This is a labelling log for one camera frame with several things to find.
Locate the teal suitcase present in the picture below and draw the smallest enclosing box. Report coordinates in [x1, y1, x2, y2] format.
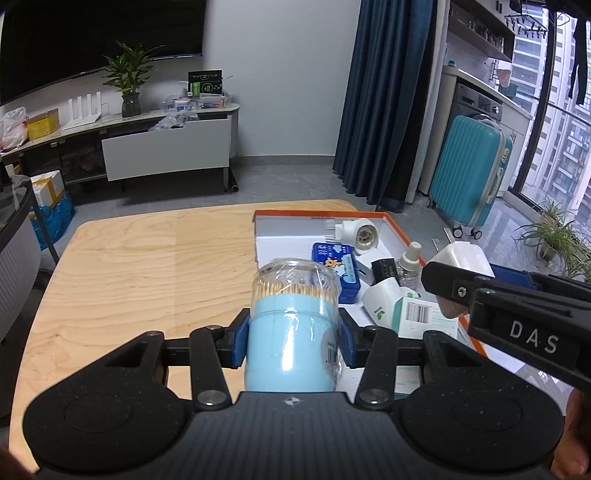
[427, 114, 515, 240]

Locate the black green printed box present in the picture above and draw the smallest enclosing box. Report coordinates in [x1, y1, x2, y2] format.
[187, 69, 224, 98]

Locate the white grey television cabinet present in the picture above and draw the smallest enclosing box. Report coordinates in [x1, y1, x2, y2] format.
[0, 103, 242, 193]

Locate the clear bottle with white cap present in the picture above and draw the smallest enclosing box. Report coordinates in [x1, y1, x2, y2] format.
[396, 242, 424, 287]

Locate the yellow box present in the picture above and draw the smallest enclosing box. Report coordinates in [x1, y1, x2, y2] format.
[26, 109, 61, 141]

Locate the pile of small packets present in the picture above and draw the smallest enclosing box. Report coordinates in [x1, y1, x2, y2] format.
[148, 92, 232, 132]

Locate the black power adapter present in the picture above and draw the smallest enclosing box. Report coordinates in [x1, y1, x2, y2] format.
[371, 258, 400, 282]

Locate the wall shelf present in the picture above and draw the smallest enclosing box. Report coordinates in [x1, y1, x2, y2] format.
[447, 0, 516, 62]

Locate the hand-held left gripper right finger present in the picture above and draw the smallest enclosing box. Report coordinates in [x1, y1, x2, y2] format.
[341, 308, 483, 411]

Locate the white antenna router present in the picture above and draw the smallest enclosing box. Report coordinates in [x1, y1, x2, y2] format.
[62, 94, 103, 130]

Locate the light blue toothpick jar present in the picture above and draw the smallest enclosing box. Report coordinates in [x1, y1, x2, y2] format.
[244, 258, 343, 393]

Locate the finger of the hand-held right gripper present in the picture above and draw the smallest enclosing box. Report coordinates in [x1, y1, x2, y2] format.
[490, 265, 591, 305]
[421, 262, 497, 309]

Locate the orange cardboard box lid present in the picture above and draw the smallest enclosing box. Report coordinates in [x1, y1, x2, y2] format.
[253, 210, 490, 402]

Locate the blue cartoon tin box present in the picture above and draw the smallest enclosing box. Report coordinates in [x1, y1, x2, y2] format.
[311, 242, 361, 305]

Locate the cube white power adapter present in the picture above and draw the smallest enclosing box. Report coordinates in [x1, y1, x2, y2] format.
[436, 242, 496, 319]

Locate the dark curved counter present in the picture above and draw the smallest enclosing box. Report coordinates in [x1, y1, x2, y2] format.
[0, 175, 44, 345]

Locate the thin-leaf potted plant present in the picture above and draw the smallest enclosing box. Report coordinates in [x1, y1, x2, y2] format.
[514, 198, 591, 278]

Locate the black wall television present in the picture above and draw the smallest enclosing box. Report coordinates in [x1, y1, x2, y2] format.
[0, 0, 208, 107]

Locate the dark blue curtain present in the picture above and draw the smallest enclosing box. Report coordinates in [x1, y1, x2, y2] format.
[332, 0, 437, 213]

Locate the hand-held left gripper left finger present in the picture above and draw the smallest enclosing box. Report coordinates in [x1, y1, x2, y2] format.
[104, 308, 250, 413]

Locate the potted plant in dark vase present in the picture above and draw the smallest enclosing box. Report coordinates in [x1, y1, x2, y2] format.
[102, 41, 165, 119]

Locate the white plastic bag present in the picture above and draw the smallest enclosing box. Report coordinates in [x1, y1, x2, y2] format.
[0, 106, 29, 151]

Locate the grey washing machine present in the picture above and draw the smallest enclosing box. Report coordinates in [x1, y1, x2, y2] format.
[451, 82, 505, 126]

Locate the blue plastic bag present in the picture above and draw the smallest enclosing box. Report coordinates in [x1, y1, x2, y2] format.
[27, 191, 76, 253]

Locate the person's right hand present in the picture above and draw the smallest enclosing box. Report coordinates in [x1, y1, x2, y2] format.
[553, 388, 591, 480]

